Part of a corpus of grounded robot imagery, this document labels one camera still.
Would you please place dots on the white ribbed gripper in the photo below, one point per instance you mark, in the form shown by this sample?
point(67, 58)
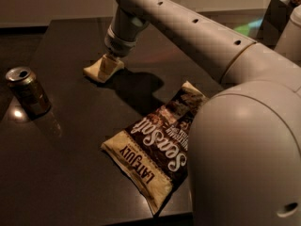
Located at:
point(119, 46)

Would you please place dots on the pale yellow sponge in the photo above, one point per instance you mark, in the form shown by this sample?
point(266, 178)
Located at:
point(103, 69)

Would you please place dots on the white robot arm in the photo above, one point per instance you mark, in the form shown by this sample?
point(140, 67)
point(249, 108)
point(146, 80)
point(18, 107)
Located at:
point(244, 160)

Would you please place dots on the brown sea salt chip bag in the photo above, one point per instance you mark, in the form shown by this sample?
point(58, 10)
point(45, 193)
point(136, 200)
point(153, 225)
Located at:
point(152, 152)

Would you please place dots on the opened metal soda can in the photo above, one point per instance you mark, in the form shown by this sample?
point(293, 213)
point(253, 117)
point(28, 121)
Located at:
point(28, 90)

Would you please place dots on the dark box in background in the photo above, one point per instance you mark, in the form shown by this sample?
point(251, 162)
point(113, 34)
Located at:
point(274, 21)

